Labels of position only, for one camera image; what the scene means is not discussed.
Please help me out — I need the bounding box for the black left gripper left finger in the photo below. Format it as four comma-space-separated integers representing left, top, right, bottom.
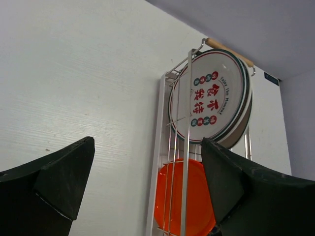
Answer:
0, 137, 95, 236

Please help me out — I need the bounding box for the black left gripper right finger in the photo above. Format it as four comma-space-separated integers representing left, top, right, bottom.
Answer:
201, 138, 315, 236

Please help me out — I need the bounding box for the orange translucent plate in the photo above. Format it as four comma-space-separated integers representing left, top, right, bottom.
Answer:
154, 158, 217, 234

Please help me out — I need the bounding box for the plain white plate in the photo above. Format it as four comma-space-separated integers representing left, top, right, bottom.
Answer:
215, 58, 252, 149

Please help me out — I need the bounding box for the white plate with red characters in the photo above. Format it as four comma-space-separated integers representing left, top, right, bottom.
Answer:
168, 49, 252, 144

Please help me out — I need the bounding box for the metal wire dish rack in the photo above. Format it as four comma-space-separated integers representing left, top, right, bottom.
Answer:
145, 38, 256, 236

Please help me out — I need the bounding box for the blue table label right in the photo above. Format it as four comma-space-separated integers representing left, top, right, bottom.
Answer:
264, 72, 280, 86

